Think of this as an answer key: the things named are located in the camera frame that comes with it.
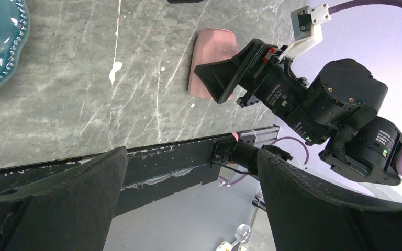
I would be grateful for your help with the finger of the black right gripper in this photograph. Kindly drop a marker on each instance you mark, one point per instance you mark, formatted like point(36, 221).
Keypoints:
point(221, 78)

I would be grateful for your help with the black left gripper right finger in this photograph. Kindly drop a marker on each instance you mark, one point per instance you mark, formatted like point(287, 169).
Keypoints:
point(306, 212)

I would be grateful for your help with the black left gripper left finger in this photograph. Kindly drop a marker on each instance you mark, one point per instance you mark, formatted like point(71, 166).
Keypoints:
point(58, 204)

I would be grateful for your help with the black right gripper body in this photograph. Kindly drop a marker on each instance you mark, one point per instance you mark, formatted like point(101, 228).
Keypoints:
point(270, 81)

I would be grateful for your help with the pink mug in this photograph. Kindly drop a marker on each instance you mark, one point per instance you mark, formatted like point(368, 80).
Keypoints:
point(212, 45)

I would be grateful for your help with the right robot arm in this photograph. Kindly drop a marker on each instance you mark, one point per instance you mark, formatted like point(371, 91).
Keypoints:
point(339, 108)

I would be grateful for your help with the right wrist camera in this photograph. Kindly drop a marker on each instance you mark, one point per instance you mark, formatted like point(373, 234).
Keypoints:
point(307, 31)

